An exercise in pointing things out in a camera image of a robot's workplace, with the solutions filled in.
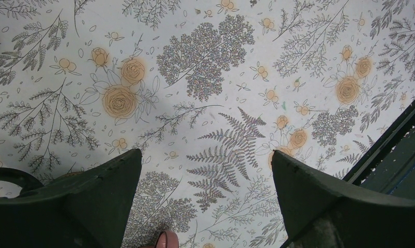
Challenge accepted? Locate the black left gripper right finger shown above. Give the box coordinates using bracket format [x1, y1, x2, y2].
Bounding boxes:
[271, 150, 415, 247]

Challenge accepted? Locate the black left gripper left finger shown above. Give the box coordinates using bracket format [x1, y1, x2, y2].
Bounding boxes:
[0, 149, 142, 247]

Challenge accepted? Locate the pink glass mug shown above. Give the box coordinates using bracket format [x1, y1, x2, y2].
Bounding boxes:
[154, 230, 179, 248]

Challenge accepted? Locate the black mug with tan rim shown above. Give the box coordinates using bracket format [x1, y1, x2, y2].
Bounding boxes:
[0, 167, 44, 197]

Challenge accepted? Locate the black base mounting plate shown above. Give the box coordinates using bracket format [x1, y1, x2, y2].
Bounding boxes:
[343, 99, 415, 200]

